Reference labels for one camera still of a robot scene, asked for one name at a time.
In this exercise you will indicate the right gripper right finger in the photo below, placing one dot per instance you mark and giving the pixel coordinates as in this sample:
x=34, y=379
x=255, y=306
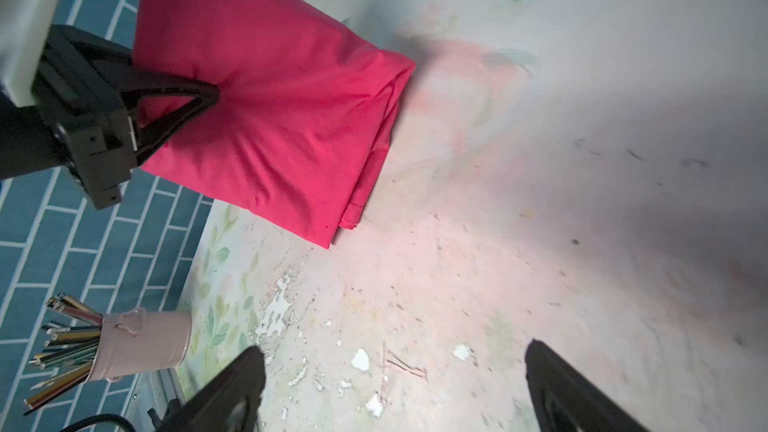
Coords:
x=564, y=400

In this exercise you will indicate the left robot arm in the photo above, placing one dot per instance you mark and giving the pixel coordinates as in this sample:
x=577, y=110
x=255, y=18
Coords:
x=27, y=144

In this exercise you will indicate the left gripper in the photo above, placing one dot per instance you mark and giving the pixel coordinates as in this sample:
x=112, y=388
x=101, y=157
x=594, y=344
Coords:
x=106, y=131

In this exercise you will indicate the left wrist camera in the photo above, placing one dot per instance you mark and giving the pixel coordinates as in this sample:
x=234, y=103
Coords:
x=24, y=29

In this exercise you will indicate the magenta t shirt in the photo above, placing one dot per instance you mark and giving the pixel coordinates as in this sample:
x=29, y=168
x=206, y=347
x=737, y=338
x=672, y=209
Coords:
x=304, y=118

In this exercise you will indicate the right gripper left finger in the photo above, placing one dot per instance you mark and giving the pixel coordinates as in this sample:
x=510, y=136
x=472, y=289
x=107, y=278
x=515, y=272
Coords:
x=229, y=402

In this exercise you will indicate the cup of coloured pencils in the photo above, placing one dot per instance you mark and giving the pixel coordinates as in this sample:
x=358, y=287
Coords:
x=105, y=347

